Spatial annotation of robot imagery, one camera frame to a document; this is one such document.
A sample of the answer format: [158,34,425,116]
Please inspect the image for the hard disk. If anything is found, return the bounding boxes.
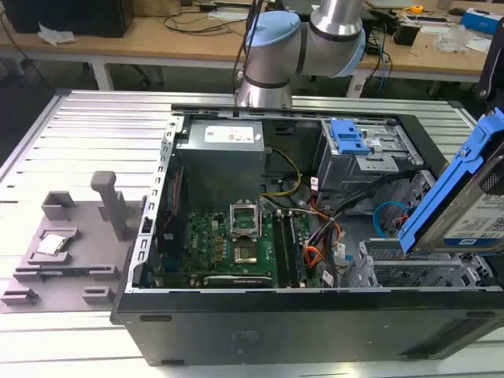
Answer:
[397,109,504,255]

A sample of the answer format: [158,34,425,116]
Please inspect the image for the metal disk bay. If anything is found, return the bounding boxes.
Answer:
[342,235,497,291]

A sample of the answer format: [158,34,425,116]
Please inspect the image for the black RAM slot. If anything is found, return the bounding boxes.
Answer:
[272,212,291,287]

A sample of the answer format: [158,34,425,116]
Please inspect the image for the blue cardboard box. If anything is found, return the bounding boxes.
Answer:
[460,9,499,35]

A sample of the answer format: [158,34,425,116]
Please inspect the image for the clear plastic bag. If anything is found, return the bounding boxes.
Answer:
[435,26,473,52]

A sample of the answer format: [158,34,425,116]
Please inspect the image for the wooden desk with clutter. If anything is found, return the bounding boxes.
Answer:
[354,0,504,86]

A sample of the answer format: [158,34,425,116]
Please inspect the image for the small black device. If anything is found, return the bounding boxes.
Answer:
[393,19,421,45]

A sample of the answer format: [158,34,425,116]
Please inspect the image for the metal drive cage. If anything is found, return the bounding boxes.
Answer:
[317,117,424,198]

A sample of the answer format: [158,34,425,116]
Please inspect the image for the blue drive bay latch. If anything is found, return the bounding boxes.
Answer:
[330,119,372,155]

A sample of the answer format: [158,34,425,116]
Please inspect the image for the dark RAM stick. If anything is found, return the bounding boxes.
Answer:
[288,212,307,285]

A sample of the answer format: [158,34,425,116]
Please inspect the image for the metal socket cover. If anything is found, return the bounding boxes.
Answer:
[228,201,262,238]

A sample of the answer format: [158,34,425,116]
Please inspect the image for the grey power supply unit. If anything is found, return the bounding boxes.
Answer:
[175,120,268,213]

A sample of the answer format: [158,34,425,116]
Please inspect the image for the CPU socket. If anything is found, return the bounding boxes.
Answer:
[232,243,261,265]

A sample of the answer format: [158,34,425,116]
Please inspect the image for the black graphics card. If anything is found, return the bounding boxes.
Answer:
[202,274,273,288]

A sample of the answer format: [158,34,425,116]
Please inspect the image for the green motherboard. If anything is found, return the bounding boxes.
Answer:
[157,210,316,288]

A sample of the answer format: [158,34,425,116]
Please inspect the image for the black PC case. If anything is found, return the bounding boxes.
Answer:
[109,102,504,367]

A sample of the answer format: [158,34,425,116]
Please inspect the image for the black case fan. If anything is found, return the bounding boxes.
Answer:
[163,165,188,253]

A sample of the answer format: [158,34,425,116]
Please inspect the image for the black computer box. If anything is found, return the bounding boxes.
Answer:
[2,0,133,39]

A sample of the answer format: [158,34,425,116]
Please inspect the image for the crumpled clear plastic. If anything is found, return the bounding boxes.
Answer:
[37,22,76,44]

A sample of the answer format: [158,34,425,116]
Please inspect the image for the grey parts rack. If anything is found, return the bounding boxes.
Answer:
[0,170,149,314]

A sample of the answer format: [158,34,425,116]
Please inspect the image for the silver CPU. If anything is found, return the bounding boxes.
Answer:
[35,234,68,255]

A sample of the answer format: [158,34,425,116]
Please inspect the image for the black wire bundle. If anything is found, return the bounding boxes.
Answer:
[314,171,418,276]

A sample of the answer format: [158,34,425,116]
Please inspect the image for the blue disk wire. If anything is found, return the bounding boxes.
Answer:
[372,200,410,239]

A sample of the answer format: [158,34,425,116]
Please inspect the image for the yellow and black wires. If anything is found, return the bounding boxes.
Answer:
[261,147,304,198]

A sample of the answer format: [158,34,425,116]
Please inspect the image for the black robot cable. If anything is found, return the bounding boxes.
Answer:
[233,0,269,92]

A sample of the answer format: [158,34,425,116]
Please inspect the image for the orange wire bundle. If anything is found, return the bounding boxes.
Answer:
[305,208,343,272]

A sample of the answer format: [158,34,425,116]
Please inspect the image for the black desk cables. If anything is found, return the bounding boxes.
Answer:
[163,10,245,35]

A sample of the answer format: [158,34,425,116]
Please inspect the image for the wooden desk with white frame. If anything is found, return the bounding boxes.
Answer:
[0,11,253,91]

